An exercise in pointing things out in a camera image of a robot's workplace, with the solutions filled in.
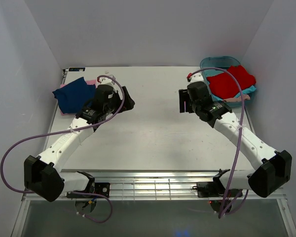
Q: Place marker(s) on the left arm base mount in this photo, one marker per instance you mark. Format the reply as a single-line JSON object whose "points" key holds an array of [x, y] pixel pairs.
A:
{"points": [[98, 188]]}

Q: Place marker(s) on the red t shirt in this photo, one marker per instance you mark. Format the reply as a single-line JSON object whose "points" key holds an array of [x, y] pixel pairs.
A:
{"points": [[222, 85]]}

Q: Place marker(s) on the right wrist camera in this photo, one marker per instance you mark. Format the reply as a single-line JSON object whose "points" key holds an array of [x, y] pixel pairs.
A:
{"points": [[191, 78]]}

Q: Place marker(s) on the salmon pink t shirt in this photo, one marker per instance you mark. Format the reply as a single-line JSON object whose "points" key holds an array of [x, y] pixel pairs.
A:
{"points": [[237, 99]]}

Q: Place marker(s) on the navy blue folded t shirt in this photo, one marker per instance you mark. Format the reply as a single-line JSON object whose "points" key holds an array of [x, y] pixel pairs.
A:
{"points": [[72, 95]]}

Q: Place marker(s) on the teal plastic bin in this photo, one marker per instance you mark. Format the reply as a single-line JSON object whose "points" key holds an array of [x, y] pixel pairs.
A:
{"points": [[217, 65]]}

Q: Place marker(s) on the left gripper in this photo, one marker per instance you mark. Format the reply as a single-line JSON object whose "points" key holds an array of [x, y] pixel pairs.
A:
{"points": [[125, 99]]}

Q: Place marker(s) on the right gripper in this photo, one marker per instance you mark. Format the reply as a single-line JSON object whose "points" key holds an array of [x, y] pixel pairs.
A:
{"points": [[184, 101]]}

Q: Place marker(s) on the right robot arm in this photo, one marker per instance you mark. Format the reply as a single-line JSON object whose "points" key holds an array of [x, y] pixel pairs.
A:
{"points": [[271, 169]]}

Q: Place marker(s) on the pink folded t shirt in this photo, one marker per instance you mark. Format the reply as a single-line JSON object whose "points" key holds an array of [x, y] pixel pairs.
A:
{"points": [[90, 82]]}

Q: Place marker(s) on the blue label sticker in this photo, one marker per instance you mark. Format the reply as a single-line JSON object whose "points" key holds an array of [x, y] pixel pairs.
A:
{"points": [[76, 69]]}

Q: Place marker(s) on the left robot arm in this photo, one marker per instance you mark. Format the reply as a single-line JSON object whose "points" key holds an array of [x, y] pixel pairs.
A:
{"points": [[42, 174]]}

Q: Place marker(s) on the turquoise t shirt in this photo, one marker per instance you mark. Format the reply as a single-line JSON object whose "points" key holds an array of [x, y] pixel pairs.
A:
{"points": [[249, 90]]}

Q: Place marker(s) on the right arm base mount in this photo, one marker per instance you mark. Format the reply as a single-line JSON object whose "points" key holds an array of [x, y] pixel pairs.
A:
{"points": [[213, 189]]}

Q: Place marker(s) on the aluminium rail frame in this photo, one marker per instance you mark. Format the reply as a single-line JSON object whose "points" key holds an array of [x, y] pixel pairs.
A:
{"points": [[152, 158]]}

